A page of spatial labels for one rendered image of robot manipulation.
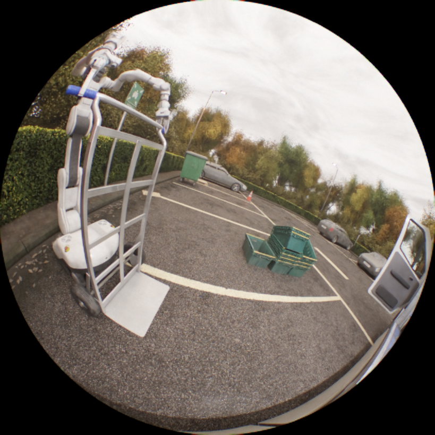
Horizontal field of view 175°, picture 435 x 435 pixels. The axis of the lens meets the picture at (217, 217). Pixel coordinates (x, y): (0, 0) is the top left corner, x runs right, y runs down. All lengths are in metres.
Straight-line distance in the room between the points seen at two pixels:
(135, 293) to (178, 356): 0.60
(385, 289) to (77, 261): 4.10
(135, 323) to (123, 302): 0.19
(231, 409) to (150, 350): 0.66
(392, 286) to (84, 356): 4.01
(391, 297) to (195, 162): 7.36
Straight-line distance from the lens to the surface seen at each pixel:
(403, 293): 3.64
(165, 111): 1.10
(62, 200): 1.40
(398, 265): 3.48
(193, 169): 6.22
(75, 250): 1.11
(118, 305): 1.22
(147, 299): 1.25
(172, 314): 1.22
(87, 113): 1.44
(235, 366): 1.22
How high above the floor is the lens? 1.06
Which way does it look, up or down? 18 degrees down
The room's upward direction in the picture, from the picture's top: 22 degrees clockwise
